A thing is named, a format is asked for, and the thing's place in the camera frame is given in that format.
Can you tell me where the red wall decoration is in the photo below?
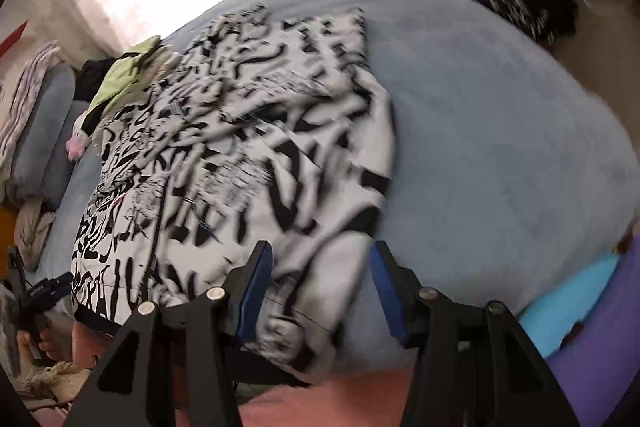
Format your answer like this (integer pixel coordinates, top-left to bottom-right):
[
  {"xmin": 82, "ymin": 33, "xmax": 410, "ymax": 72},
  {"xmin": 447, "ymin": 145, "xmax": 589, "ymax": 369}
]
[{"xmin": 0, "ymin": 21, "xmax": 28, "ymax": 58}]

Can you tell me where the purple floral quilt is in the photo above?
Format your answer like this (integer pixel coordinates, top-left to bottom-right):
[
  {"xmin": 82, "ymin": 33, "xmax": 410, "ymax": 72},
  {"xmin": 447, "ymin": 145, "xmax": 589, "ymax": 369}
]
[{"xmin": 0, "ymin": 42, "xmax": 61, "ymax": 168}]

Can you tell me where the cyan mat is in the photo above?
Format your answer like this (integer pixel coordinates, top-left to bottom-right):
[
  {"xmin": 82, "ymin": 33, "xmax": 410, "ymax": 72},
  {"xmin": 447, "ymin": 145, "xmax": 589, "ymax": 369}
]
[{"xmin": 517, "ymin": 252, "xmax": 623, "ymax": 348}]

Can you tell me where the beige cloth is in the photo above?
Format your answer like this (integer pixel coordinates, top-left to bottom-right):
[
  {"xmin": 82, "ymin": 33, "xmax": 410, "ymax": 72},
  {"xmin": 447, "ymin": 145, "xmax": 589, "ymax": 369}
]
[{"xmin": 14, "ymin": 197, "xmax": 56, "ymax": 273}]

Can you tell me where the pink cloth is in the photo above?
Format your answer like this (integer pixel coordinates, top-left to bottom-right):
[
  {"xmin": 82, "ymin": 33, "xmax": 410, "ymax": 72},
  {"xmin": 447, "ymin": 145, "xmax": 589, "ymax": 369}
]
[{"xmin": 70, "ymin": 322, "xmax": 421, "ymax": 427}]

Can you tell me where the purple mat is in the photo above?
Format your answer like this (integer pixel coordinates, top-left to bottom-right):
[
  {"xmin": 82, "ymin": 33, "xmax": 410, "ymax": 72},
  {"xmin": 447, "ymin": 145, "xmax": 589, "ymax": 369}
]
[{"xmin": 545, "ymin": 232, "xmax": 640, "ymax": 427}]

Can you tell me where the person's left hand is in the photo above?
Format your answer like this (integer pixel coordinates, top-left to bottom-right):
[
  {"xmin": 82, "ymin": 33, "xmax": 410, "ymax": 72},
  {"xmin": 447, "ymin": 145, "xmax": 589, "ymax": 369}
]
[{"xmin": 17, "ymin": 327, "xmax": 63, "ymax": 364}]

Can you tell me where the grey blue pillow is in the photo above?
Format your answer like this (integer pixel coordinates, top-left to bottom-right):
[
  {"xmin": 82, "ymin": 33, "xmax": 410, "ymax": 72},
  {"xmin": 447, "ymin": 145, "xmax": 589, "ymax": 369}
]
[
  {"xmin": 10, "ymin": 66, "xmax": 76, "ymax": 202},
  {"xmin": 42, "ymin": 99, "xmax": 91, "ymax": 212}
]

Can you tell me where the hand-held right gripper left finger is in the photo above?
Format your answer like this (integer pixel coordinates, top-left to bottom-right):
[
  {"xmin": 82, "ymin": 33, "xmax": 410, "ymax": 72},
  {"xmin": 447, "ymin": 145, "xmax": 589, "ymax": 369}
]
[{"xmin": 65, "ymin": 239, "xmax": 275, "ymax": 427}]

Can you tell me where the folded light green jacket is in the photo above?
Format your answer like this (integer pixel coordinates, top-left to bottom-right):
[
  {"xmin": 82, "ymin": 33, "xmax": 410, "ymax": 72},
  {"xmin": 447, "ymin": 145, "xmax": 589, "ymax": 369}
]
[{"xmin": 89, "ymin": 36, "xmax": 173, "ymax": 128}]

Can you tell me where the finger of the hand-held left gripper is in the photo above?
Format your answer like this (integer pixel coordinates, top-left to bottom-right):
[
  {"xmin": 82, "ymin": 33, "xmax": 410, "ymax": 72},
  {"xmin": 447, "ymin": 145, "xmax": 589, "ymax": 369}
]
[{"xmin": 30, "ymin": 272, "xmax": 75, "ymax": 308}]

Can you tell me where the cream knitted cloth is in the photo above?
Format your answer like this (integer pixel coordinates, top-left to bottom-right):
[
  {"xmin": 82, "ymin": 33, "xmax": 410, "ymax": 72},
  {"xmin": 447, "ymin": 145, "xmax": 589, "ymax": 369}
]
[{"xmin": 10, "ymin": 359, "xmax": 93, "ymax": 410}]

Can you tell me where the black white printed jacket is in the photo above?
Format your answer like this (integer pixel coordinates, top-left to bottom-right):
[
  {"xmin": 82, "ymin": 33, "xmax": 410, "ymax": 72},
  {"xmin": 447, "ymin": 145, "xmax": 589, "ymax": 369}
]
[{"xmin": 70, "ymin": 4, "xmax": 396, "ymax": 383}]

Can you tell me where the blue bed blanket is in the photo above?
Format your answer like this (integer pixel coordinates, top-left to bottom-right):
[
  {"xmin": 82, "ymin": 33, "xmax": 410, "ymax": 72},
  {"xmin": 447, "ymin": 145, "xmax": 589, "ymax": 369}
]
[{"xmin": 35, "ymin": 0, "xmax": 640, "ymax": 378}]

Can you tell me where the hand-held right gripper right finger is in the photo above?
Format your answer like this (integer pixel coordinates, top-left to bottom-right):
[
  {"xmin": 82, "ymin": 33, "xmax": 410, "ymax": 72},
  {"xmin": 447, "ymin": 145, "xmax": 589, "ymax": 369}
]
[{"xmin": 370, "ymin": 239, "xmax": 581, "ymax": 427}]

